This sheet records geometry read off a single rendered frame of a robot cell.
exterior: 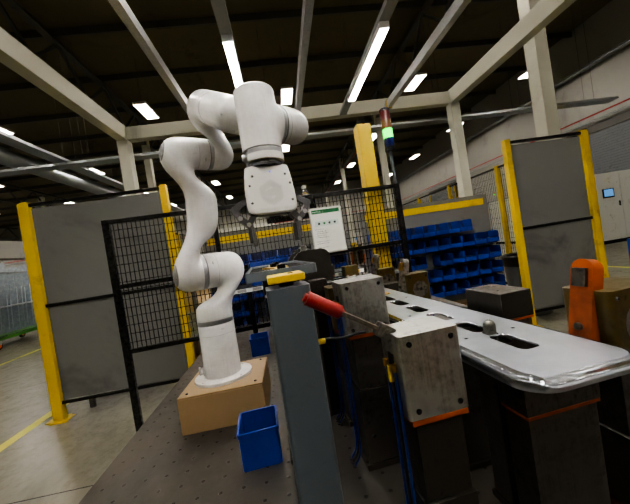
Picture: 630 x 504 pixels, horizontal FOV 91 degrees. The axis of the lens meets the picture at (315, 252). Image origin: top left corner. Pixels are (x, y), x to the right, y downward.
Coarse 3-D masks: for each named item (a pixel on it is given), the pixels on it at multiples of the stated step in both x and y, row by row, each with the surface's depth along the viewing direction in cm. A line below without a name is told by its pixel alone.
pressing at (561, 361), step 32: (384, 288) 118; (448, 320) 65; (480, 320) 62; (512, 320) 59; (480, 352) 47; (512, 352) 45; (544, 352) 43; (576, 352) 42; (608, 352) 40; (512, 384) 38; (544, 384) 36; (576, 384) 36
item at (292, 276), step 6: (270, 276) 51; (276, 276) 49; (282, 276) 49; (288, 276) 49; (294, 276) 49; (300, 276) 49; (270, 282) 48; (276, 282) 49; (282, 282) 49; (288, 282) 51
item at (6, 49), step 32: (224, 0) 250; (384, 0) 282; (544, 0) 336; (0, 32) 266; (224, 32) 285; (512, 32) 383; (32, 64) 299; (480, 64) 446; (64, 96) 343; (416, 96) 523; (448, 96) 528; (128, 128) 476; (160, 128) 480; (192, 128) 485
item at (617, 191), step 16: (608, 176) 871; (624, 176) 876; (608, 192) 868; (624, 192) 876; (608, 208) 871; (624, 208) 876; (608, 224) 871; (624, 224) 876; (608, 240) 872; (624, 240) 880
